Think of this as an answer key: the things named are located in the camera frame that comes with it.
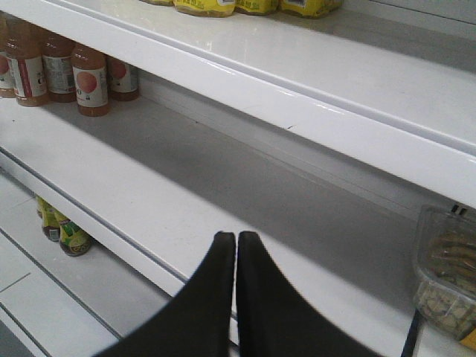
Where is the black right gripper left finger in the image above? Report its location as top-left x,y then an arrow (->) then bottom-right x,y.
100,232 -> 236,356

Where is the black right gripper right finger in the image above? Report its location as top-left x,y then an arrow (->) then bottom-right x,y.
237,231 -> 378,356

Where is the yellow lemon tea bottle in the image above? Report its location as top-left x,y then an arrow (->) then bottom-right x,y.
54,210 -> 92,257
41,200 -> 60,242

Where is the clear cracker box yellow label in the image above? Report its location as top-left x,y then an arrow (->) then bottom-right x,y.
412,205 -> 475,349

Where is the white store shelving unit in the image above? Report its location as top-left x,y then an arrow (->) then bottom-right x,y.
1,1 -> 475,356

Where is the orange juice bottle C100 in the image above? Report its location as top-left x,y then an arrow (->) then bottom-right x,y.
71,43 -> 109,117
5,14 -> 49,107
42,32 -> 77,103

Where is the yellow pear drink bottle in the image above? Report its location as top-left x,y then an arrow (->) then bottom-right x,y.
279,0 -> 344,19
234,0 -> 279,16
173,0 -> 236,18

